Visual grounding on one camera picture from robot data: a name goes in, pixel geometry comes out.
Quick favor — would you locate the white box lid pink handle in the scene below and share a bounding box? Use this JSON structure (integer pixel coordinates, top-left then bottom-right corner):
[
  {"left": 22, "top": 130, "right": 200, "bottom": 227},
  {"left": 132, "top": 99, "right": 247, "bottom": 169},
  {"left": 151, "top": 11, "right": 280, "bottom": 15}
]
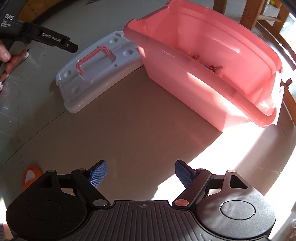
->
[{"left": 56, "top": 31, "right": 143, "bottom": 113}]

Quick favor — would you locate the large bag of colourful beads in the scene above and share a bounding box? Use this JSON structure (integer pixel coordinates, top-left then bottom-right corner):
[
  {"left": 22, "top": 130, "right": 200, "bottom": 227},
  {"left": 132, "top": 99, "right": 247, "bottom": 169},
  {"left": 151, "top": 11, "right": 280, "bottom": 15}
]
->
[{"left": 205, "top": 65, "right": 223, "bottom": 74}]

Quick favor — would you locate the small bag of round beads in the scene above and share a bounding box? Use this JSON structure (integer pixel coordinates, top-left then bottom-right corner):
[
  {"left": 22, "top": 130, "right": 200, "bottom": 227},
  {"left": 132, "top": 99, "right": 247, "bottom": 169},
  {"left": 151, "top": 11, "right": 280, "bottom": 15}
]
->
[{"left": 187, "top": 53, "right": 200, "bottom": 61}]

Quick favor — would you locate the person's left hand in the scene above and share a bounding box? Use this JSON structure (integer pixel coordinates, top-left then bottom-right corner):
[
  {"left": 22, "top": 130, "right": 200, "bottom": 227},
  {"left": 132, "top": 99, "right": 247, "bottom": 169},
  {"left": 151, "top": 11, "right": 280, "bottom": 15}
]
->
[{"left": 0, "top": 41, "right": 27, "bottom": 82}]

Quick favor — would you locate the orange slipper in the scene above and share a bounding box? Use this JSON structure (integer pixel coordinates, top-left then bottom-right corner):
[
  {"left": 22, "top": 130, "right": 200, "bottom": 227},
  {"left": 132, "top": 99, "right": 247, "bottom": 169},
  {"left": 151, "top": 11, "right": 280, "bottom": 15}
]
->
[{"left": 22, "top": 166, "right": 43, "bottom": 190}]

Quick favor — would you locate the pink plastic storage box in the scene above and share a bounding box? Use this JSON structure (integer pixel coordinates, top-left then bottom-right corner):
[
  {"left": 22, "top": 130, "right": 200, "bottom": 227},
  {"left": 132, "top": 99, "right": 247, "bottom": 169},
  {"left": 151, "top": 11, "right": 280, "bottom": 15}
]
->
[{"left": 124, "top": 1, "right": 283, "bottom": 131}]

